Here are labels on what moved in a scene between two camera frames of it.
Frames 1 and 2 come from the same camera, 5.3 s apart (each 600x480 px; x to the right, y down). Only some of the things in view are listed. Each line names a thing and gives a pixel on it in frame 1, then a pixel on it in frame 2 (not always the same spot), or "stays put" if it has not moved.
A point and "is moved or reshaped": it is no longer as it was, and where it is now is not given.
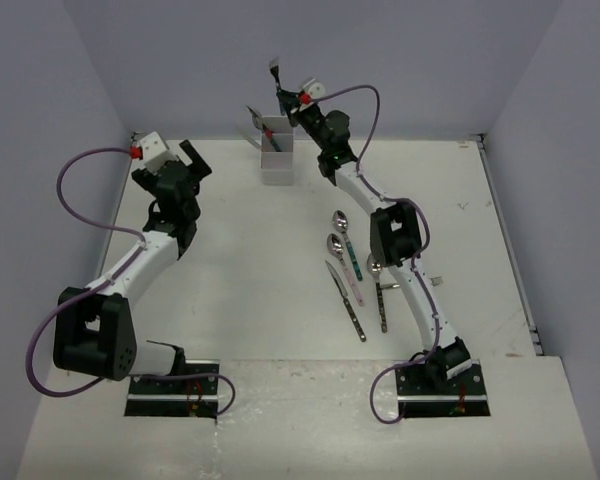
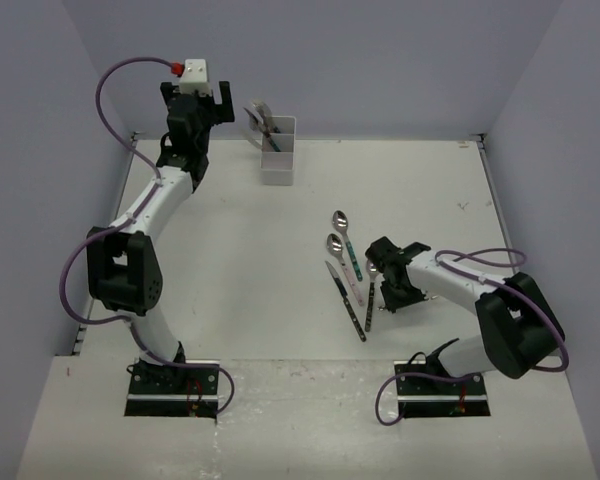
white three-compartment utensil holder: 277,151 stays put
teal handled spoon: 341,223 stays put
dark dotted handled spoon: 375,271 is moved or reshaped
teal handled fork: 274,69 -> 263,113
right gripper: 294,109 -> 393,303
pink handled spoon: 335,247 stays put
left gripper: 198,170 -> 227,113
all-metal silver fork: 433,281 is moved or reshaped
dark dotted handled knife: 347,305 stays put
